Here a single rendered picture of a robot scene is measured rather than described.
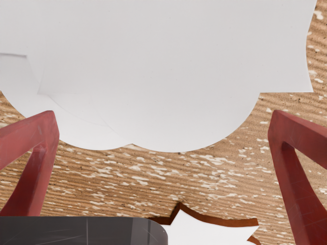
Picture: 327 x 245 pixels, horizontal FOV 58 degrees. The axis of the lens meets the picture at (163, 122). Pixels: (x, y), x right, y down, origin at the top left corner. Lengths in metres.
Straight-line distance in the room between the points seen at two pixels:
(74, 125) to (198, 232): 0.15
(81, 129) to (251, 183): 0.14
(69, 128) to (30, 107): 0.02
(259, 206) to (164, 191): 0.08
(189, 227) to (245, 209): 0.05
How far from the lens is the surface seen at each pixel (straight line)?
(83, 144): 0.20
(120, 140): 0.18
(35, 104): 0.16
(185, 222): 0.25
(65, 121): 0.17
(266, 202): 0.26
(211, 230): 0.27
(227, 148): 0.21
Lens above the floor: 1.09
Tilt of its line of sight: 53 degrees down
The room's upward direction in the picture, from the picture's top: 180 degrees clockwise
